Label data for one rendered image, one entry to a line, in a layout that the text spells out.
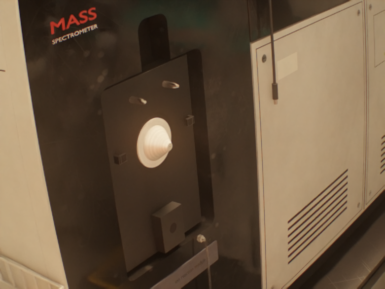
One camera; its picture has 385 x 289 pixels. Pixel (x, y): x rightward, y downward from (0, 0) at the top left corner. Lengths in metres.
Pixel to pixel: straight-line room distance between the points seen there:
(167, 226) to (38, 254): 0.19
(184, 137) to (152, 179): 0.07
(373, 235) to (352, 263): 0.12
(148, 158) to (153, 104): 0.06
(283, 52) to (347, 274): 0.53
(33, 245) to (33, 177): 0.10
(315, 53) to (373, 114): 0.31
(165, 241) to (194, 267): 0.09
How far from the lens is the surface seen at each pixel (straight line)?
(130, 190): 0.86
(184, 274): 0.98
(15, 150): 0.76
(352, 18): 1.30
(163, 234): 0.91
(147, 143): 0.86
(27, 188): 0.77
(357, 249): 1.50
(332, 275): 1.42
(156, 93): 0.86
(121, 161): 0.82
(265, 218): 1.13
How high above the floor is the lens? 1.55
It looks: 24 degrees down
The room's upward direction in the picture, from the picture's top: 5 degrees counter-clockwise
